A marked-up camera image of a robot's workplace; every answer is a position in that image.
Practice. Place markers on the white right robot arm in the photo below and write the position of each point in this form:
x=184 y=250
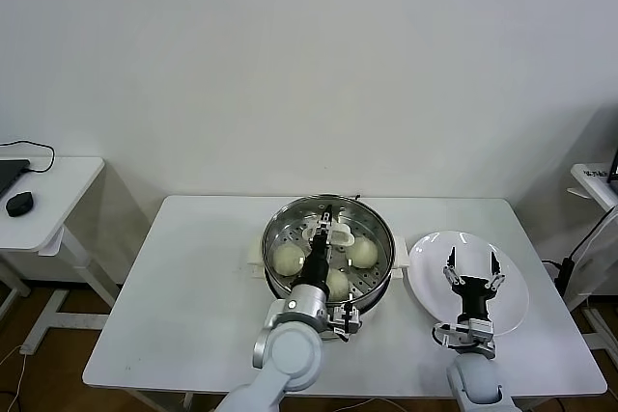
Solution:
x=475 y=378

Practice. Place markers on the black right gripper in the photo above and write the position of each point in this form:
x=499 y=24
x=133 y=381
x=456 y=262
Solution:
x=475 y=296

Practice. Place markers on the black computer mouse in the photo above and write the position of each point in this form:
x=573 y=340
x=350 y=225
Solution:
x=19 y=203

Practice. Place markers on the perforated steel steamer basket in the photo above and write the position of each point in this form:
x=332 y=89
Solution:
x=381 y=287

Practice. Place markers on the black power adapter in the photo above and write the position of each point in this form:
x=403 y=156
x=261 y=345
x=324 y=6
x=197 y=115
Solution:
x=565 y=276

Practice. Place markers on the dark laptop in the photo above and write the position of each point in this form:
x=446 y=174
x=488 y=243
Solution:
x=9 y=173

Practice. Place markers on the steel steamer pot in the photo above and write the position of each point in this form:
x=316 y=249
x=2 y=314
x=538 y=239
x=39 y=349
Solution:
x=401 y=260

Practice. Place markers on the white side table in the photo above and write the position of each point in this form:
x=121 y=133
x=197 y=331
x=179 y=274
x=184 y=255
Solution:
x=67 y=190

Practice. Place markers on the white oval plate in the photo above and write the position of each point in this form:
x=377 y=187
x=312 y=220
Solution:
x=512 y=286

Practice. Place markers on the dark monitor screen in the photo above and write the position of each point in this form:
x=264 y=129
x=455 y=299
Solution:
x=614 y=165

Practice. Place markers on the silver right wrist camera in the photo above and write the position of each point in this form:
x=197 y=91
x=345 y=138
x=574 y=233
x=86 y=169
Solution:
x=475 y=332

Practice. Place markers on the round glass pot lid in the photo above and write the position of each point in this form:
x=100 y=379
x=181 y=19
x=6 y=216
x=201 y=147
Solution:
x=344 y=237

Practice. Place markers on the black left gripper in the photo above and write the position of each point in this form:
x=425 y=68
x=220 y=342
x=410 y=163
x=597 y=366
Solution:
x=316 y=267

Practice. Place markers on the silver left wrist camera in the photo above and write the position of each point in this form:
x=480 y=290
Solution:
x=345 y=320

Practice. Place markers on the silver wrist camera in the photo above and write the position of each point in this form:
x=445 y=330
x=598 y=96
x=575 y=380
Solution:
x=475 y=332
x=345 y=320

